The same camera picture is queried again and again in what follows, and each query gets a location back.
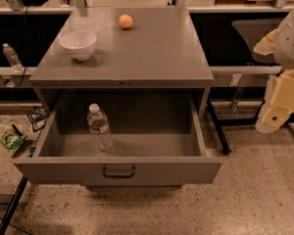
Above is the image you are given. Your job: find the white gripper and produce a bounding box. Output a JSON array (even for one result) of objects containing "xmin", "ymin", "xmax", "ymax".
[{"xmin": 254, "ymin": 29, "xmax": 294, "ymax": 133}]

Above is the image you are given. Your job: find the clear plastic water bottle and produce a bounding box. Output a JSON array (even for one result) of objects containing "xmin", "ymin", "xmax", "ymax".
[{"xmin": 86, "ymin": 104, "xmax": 112, "ymax": 152}]

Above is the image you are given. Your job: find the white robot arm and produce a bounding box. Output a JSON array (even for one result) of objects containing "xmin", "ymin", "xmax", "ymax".
[{"xmin": 254, "ymin": 8, "xmax": 294, "ymax": 133}]

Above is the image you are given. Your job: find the grey open top drawer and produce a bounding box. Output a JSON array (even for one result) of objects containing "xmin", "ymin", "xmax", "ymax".
[{"xmin": 14, "ymin": 93, "xmax": 221, "ymax": 187}]

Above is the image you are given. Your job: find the background water bottle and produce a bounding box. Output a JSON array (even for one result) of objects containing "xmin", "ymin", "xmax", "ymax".
[{"xmin": 3, "ymin": 43, "xmax": 24, "ymax": 73}]

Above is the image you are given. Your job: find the black table stand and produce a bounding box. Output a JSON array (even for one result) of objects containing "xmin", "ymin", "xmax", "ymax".
[{"xmin": 207, "ymin": 100, "xmax": 294, "ymax": 155}]

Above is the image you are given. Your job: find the orange ball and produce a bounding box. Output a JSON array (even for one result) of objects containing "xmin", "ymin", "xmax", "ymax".
[{"xmin": 119, "ymin": 15, "xmax": 133, "ymax": 29}]

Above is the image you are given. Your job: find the grey metal cabinet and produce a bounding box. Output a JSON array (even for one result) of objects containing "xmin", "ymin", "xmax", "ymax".
[{"xmin": 30, "ymin": 6, "xmax": 214, "ymax": 113}]

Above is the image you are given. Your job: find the white ceramic bowl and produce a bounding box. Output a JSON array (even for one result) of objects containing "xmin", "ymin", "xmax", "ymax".
[{"xmin": 60, "ymin": 30, "xmax": 97, "ymax": 61}]

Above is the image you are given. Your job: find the dark snack packet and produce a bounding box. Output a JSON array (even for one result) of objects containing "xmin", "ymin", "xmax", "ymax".
[{"xmin": 26, "ymin": 107, "xmax": 48, "ymax": 132}]

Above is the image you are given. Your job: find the green snack bag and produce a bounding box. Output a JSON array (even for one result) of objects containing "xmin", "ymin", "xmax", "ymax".
[{"xmin": 0, "ymin": 129, "xmax": 26, "ymax": 156}]

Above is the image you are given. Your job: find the black floor pole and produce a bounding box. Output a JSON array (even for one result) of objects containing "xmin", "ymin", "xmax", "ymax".
[{"xmin": 0, "ymin": 176, "xmax": 27, "ymax": 235}]

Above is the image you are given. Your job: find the black drawer handle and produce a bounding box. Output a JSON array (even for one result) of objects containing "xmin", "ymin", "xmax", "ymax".
[{"xmin": 102, "ymin": 166, "xmax": 136, "ymax": 179}]

